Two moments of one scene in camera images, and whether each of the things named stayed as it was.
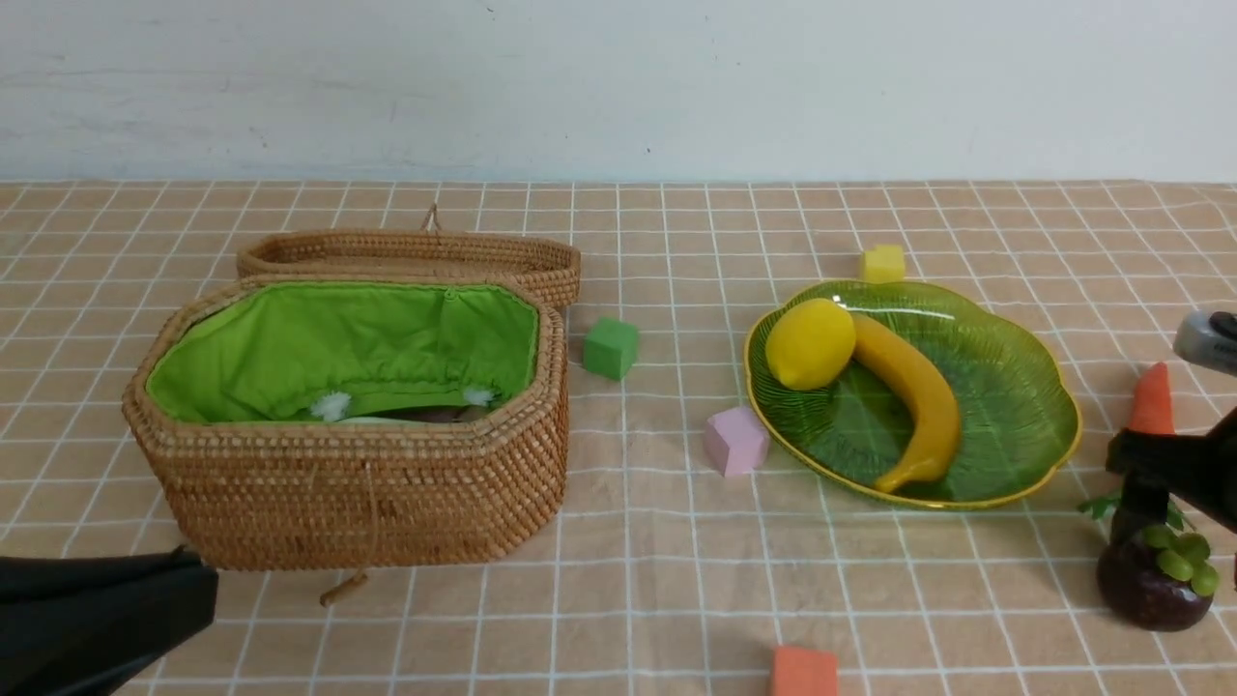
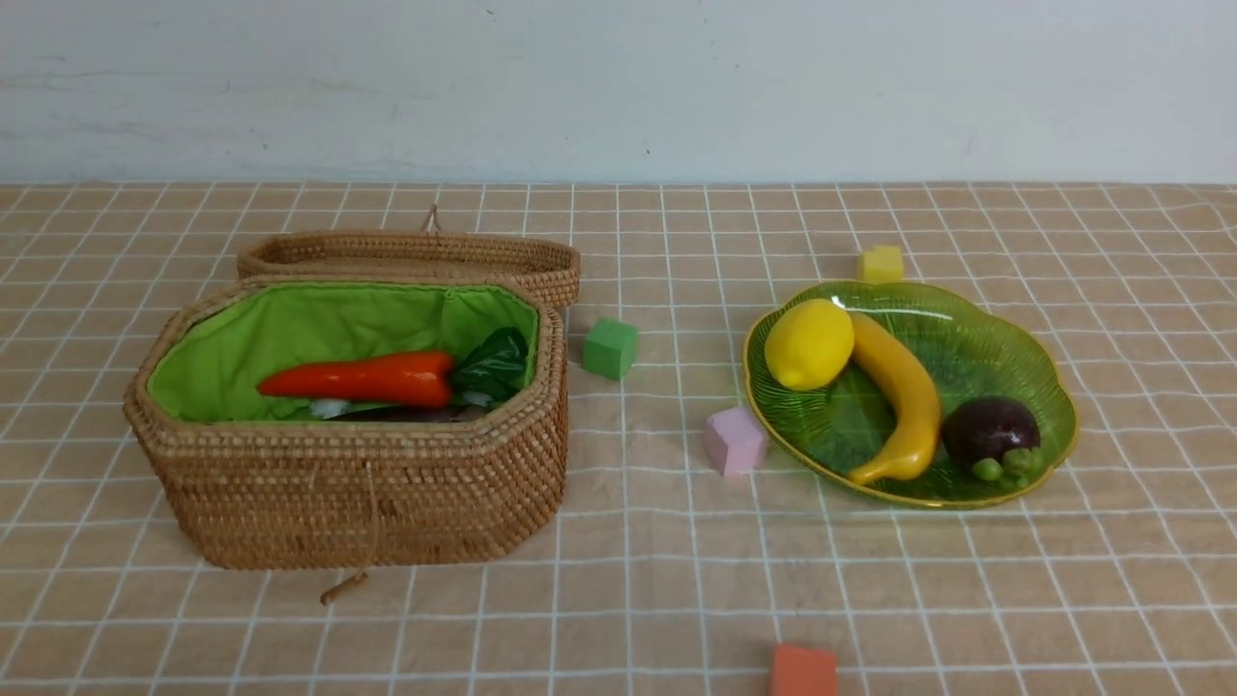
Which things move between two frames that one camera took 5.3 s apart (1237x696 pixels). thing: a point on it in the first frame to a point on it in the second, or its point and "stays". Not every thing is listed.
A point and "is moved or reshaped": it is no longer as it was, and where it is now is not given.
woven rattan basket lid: x=554 y=267 stays
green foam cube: x=610 y=348 stays
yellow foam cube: x=885 y=264 stays
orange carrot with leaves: x=1152 y=415 to x=487 y=363
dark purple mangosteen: x=1161 y=582 to x=986 y=427
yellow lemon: x=810 y=343 stays
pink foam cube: x=735 y=441 stays
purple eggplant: x=439 y=414 stays
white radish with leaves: x=380 y=420 to x=326 y=408
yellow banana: x=880 y=337 is moved or reshaped
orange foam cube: x=805 y=672 stays
